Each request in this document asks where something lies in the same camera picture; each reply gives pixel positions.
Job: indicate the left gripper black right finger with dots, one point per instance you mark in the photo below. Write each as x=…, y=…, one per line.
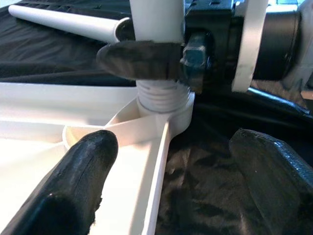
x=276, y=186

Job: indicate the white plastic table top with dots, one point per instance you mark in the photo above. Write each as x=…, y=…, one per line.
x=137, y=183

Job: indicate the black plastic table cover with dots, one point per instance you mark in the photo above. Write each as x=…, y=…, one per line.
x=207, y=195

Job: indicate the white plastic table leg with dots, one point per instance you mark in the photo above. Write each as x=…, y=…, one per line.
x=156, y=19
x=61, y=22

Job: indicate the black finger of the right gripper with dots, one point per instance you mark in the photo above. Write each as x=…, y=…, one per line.
x=139, y=61
x=125, y=29

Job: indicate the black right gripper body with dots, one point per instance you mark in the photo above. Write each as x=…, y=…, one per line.
x=215, y=36

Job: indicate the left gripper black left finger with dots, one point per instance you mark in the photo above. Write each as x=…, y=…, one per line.
x=61, y=191

